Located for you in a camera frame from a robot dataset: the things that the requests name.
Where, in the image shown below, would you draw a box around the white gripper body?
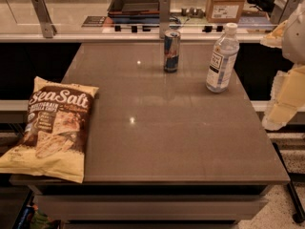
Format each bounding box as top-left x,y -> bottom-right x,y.
282,1 -> 305,64

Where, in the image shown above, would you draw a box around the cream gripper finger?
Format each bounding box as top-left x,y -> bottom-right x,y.
262,64 -> 305,131
260,20 -> 287,49

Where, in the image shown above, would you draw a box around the clear plastic water bottle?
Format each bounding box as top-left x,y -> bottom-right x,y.
206,23 -> 239,93

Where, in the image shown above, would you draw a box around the sea salt chip bag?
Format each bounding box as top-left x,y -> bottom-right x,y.
0,77 -> 98,183

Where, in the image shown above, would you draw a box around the cardboard box with label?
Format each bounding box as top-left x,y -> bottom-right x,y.
205,0 -> 245,23

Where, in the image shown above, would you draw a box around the red bull energy can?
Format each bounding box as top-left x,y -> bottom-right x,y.
164,30 -> 180,73

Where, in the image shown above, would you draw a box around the grey table drawer front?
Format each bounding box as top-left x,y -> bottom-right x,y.
35,196 -> 268,221

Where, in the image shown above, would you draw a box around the colourful items under table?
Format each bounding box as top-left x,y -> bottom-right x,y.
12,205 -> 61,229

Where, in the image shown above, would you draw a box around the right metal glass bracket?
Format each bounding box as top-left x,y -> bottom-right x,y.
270,0 -> 301,24

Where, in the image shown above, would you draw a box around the metal glass bracket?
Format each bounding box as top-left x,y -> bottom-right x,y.
270,0 -> 301,24
31,0 -> 57,38
159,0 -> 171,38

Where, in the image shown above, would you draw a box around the middle metal glass bracket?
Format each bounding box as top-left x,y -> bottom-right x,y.
159,0 -> 171,38

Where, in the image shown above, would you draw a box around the left metal glass bracket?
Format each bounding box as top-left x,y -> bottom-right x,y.
31,0 -> 57,38

